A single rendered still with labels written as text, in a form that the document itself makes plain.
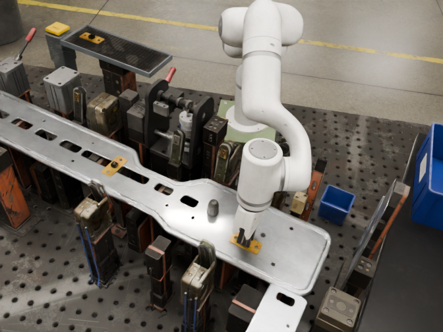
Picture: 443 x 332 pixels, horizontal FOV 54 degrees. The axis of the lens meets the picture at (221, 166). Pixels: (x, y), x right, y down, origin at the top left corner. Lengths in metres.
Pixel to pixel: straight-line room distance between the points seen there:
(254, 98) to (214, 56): 2.81
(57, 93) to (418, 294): 1.22
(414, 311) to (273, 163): 0.51
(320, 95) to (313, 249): 2.39
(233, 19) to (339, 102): 2.34
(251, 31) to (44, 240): 1.00
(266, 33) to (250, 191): 0.35
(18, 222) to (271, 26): 1.07
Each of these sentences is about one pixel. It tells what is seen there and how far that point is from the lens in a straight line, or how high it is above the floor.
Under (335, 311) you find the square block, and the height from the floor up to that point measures 1.06.
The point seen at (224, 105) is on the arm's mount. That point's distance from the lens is 1.91.
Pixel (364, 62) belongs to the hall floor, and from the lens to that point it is 4.04.
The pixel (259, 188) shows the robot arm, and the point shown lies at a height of 1.27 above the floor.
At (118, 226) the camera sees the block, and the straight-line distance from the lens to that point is 1.58.
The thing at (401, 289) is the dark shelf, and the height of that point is 1.03.
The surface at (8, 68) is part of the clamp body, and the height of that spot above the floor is 1.06.
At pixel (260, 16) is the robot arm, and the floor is 1.51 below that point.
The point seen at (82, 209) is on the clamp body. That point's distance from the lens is 1.21.
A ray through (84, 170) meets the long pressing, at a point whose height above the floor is 1.00.
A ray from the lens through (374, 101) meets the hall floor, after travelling 3.59.
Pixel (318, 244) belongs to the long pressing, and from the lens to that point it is 1.22.
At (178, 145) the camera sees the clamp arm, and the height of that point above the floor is 1.06.
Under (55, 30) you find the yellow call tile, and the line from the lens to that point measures 1.72.
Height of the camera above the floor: 1.97
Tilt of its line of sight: 46 degrees down
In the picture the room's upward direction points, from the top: 6 degrees clockwise
